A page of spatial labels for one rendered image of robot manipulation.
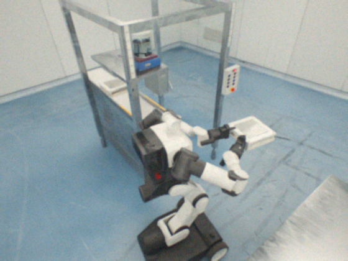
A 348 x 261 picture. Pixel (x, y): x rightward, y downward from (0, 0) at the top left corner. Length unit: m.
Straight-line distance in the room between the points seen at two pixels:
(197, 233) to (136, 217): 0.66
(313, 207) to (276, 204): 1.12
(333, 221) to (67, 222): 2.22
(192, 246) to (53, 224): 1.38
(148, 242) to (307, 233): 1.10
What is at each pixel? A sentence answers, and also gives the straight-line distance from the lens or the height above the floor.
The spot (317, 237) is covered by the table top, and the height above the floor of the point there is 0.90.
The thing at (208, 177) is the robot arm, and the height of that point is 1.23.
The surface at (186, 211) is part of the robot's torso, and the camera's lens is 2.00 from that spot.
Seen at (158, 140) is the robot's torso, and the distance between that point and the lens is 1.31.
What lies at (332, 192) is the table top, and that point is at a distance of 1.81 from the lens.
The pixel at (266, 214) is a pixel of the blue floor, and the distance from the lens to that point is 2.67.
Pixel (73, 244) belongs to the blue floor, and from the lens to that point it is 2.58.
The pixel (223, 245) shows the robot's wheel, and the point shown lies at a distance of 2.19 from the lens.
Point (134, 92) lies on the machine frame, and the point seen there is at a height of 1.29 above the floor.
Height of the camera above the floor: 2.13
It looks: 38 degrees down
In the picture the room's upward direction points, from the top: 1 degrees counter-clockwise
